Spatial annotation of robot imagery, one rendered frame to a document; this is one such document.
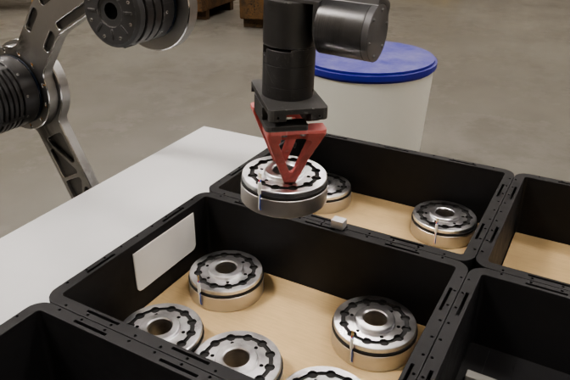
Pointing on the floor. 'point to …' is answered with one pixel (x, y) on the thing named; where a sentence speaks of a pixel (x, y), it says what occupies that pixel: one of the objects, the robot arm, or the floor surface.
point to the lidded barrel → (377, 95)
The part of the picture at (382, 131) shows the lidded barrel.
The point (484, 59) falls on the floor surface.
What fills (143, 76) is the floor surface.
